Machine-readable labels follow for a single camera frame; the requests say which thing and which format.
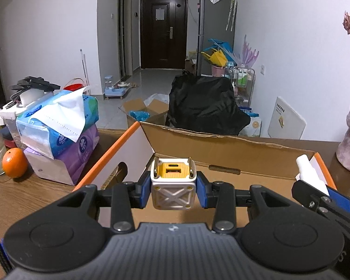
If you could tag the white packaged bag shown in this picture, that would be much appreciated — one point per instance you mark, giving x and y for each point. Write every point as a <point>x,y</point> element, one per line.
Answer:
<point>252,124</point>

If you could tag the red bucket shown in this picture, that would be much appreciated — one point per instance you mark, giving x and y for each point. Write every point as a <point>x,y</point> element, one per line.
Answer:
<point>74,87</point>

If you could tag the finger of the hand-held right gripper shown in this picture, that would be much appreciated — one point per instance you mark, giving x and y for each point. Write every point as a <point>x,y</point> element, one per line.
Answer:
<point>341,201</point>
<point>309,198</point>

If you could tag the black bag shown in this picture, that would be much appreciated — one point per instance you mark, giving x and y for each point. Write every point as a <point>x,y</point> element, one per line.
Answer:
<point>204,102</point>

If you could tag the orange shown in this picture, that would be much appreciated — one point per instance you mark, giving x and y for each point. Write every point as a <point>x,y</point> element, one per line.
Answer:
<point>15,162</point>

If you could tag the metal trolley with bottles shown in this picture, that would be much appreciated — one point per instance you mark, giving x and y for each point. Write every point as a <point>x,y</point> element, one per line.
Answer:
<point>242,78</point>

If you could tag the white plastic bag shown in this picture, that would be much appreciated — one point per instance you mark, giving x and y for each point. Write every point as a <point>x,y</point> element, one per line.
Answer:
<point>157,98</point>

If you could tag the white leaning board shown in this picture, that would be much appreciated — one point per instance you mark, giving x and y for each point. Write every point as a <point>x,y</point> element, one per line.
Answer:
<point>288,119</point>

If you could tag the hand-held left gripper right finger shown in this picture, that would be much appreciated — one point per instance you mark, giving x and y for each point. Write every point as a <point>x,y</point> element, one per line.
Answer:
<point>201,192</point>

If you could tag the orange rimmed cardboard box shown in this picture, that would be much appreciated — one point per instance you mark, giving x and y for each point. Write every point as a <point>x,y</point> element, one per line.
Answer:
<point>236,154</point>

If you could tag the white spray bottle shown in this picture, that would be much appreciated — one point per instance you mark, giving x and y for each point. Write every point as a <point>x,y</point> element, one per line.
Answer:
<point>306,166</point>

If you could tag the blue plastic bags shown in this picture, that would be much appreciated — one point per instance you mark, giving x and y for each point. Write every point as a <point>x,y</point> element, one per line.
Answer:
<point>139,115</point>

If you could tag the purple tissue pack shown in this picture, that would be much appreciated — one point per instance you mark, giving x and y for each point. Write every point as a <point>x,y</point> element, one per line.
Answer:
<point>84,148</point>

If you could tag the white wall switch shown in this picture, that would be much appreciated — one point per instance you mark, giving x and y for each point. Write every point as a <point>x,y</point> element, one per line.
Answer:
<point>263,69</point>

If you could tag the dark entrance door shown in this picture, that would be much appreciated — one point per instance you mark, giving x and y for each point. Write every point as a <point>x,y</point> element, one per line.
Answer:
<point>163,40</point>

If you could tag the blue pet water feeder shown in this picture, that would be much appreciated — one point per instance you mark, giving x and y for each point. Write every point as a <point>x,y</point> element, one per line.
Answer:
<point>112,89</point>

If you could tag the blue tissue pack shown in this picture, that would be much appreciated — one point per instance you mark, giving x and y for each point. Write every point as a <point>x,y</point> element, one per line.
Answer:
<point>38,128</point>

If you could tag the pink bucket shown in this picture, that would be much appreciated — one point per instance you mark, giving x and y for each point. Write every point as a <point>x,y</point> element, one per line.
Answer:
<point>218,70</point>

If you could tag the white paper roll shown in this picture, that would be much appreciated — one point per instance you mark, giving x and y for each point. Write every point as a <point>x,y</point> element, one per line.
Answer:
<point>31,97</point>

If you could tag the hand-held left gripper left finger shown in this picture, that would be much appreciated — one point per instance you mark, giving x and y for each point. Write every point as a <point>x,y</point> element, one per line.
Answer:
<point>144,194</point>

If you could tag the black hanger bundle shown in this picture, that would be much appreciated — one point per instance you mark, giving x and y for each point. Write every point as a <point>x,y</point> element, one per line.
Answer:
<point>35,83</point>

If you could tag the grey refrigerator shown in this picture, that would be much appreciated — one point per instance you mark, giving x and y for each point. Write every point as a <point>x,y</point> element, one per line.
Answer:
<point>215,26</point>

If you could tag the brown floor cardboard box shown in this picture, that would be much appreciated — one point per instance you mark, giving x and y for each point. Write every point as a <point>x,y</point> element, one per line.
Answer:
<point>156,116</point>

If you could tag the purple plastic hanger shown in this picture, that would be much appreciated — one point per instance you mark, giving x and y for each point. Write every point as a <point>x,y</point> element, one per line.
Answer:
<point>249,54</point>

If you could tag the white yellow cube charger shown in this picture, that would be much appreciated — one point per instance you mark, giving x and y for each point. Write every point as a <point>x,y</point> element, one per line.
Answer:
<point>172,194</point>

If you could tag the clear container white lid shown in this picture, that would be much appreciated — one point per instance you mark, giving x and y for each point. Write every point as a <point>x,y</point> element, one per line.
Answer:
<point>10,119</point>

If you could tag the white folded umbrella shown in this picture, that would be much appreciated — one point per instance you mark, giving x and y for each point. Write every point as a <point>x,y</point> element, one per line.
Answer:
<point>232,8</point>

